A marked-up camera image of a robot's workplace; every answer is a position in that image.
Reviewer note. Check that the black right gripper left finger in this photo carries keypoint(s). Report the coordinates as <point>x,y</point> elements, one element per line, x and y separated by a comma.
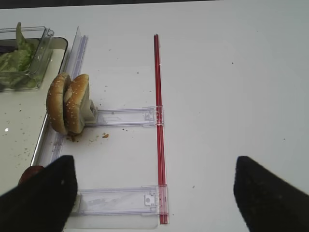
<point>43,202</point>

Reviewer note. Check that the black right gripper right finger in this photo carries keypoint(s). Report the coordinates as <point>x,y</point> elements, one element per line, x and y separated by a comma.
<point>266,202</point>

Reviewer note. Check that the sliced ham sausage stack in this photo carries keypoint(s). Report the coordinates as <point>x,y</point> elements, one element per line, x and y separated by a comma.
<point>29,172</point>

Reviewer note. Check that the clear pusher track near meat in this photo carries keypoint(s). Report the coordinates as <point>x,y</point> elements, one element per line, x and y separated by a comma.
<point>146,200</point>

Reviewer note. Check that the green lettuce leaves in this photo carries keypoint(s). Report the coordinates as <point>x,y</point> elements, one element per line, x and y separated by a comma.
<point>15,60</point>

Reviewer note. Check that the white metal tray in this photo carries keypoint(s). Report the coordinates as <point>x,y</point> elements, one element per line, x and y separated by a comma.
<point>22,114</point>

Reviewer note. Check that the white pusher block behind buns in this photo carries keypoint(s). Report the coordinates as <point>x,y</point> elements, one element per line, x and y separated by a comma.
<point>90,112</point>

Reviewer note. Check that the sesame bun top outer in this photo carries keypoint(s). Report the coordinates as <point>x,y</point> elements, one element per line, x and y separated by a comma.
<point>55,104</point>

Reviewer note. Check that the sesame bun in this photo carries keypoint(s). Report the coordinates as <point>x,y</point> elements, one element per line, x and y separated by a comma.
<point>74,99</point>
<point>55,104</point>

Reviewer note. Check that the sesame bun top inner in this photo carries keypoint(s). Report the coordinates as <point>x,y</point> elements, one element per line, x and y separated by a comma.
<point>74,99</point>

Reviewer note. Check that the clear pusher track near buns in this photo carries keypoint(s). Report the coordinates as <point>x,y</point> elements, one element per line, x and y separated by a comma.
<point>145,117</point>

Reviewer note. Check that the clear plastic salad container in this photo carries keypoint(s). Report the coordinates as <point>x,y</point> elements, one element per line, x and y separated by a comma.
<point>41,37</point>

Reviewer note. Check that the right red rail strip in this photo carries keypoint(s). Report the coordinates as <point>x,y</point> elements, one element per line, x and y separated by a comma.
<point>164,215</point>

